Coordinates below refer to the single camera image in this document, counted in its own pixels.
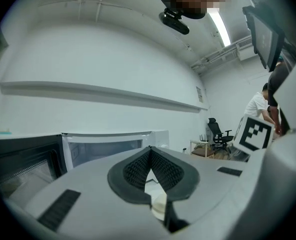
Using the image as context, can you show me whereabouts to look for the wooden side table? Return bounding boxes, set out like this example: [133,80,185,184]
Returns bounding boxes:
[190,138,215,157]

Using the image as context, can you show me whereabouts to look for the white ceiling pipes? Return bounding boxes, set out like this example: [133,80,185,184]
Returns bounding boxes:
[189,42,238,76]

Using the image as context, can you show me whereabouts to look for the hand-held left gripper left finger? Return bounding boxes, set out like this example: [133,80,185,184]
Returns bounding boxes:
[22,146,170,240]

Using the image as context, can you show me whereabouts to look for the white air conditioner unit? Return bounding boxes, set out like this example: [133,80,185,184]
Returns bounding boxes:
[236,37,260,61]

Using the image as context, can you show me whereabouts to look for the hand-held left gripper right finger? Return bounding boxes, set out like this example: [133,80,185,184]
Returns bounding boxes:
[151,146,246,240]

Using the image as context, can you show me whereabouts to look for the black office chair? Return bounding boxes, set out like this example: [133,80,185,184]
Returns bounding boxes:
[207,117,235,151]

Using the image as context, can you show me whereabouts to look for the black tablet screen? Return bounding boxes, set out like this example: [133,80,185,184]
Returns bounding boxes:
[242,5,286,73]

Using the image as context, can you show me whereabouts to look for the white desk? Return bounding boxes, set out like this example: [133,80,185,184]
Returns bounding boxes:
[0,131,62,141]

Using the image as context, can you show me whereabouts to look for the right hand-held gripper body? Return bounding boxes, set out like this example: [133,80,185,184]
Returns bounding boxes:
[231,115,276,164]

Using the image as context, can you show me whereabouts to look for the black head-mounted camera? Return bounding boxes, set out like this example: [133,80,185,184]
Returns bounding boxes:
[158,7,190,36]

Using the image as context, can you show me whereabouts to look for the wall poster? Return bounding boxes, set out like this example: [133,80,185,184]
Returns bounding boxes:
[196,85,204,103]

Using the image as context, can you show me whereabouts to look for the white microwave oven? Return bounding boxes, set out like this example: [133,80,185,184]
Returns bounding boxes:
[0,129,170,205]

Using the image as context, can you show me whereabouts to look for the ceiling light panel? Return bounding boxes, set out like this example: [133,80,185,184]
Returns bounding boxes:
[207,7,231,47]

